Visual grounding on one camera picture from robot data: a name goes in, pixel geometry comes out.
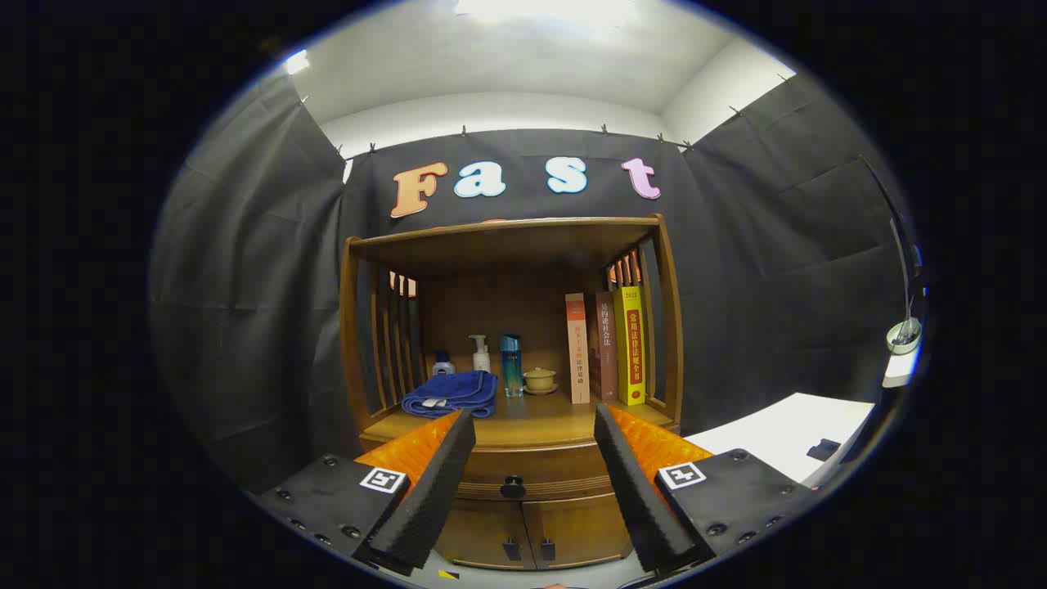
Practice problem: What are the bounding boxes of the wooden drawer with black knob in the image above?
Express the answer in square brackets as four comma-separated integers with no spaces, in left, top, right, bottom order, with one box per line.
[455,442,622,501]

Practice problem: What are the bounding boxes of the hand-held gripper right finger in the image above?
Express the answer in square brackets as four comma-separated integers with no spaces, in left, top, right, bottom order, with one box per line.
[593,402,820,575]

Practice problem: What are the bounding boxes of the blue glass tumbler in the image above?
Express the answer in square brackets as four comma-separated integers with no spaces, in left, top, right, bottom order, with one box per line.
[500,334,524,398]

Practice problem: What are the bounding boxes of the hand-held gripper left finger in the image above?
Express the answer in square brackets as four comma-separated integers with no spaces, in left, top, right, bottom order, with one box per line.
[249,409,477,578]

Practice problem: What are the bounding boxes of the white table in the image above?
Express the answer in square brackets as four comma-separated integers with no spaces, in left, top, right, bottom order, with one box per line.
[685,393,876,483]

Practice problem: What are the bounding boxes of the yellow book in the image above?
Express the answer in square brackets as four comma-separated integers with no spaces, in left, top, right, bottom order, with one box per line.
[613,286,647,407]

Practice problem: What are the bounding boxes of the wooden countertop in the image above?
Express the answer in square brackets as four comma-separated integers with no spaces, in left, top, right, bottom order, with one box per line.
[360,391,681,449]

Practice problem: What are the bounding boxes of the beige book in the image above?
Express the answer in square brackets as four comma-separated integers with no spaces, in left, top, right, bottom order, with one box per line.
[565,294,591,405]

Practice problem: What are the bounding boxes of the brown book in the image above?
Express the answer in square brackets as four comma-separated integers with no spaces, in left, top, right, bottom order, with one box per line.
[586,292,619,402]

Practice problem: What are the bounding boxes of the wooden cabinet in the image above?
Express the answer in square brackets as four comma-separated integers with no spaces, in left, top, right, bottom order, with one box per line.
[339,214,685,571]

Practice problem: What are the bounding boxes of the blue folded towel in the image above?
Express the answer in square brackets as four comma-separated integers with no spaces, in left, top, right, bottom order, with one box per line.
[401,371,498,420]

